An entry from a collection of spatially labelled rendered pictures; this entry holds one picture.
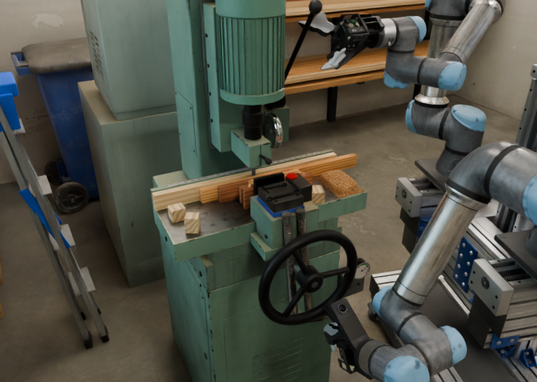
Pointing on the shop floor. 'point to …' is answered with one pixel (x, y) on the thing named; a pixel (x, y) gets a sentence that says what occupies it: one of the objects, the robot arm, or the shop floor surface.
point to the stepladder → (25, 179)
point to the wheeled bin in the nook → (64, 116)
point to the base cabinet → (246, 327)
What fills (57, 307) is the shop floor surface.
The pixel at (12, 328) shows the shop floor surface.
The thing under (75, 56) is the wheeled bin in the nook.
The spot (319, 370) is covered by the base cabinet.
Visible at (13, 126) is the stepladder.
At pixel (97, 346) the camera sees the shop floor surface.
